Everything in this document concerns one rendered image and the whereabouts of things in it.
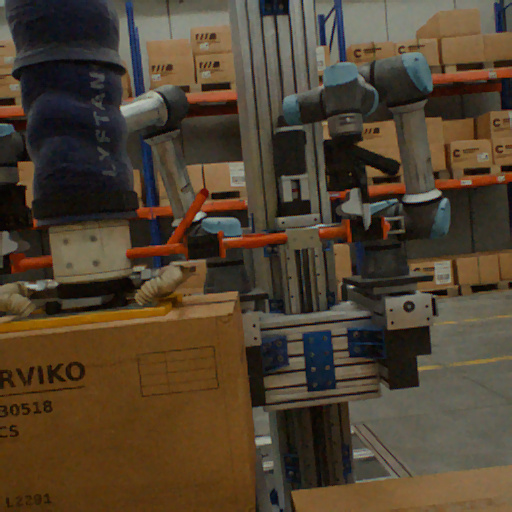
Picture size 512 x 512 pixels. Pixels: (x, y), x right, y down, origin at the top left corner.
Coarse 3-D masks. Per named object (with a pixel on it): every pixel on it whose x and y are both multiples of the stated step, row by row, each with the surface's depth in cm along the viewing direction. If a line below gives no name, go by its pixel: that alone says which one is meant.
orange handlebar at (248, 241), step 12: (324, 228) 140; (336, 228) 140; (228, 240) 140; (240, 240) 140; (252, 240) 140; (264, 240) 140; (276, 240) 140; (132, 252) 140; (144, 252) 140; (156, 252) 140; (168, 252) 140; (180, 252) 140; (24, 264) 140; (36, 264) 140; (48, 264) 140
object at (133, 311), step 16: (48, 304) 133; (128, 304) 137; (160, 304) 135; (16, 320) 131; (32, 320) 130; (48, 320) 129; (64, 320) 129; (80, 320) 129; (96, 320) 129; (112, 320) 129
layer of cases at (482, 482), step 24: (384, 480) 169; (408, 480) 167; (432, 480) 166; (456, 480) 165; (480, 480) 163; (504, 480) 162; (312, 504) 159; (336, 504) 157; (360, 504) 156; (384, 504) 155; (408, 504) 154; (432, 504) 153; (456, 504) 152; (480, 504) 150; (504, 504) 149
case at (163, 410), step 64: (0, 320) 155; (128, 320) 128; (192, 320) 124; (0, 384) 124; (64, 384) 124; (128, 384) 124; (192, 384) 124; (0, 448) 125; (64, 448) 125; (128, 448) 125; (192, 448) 125
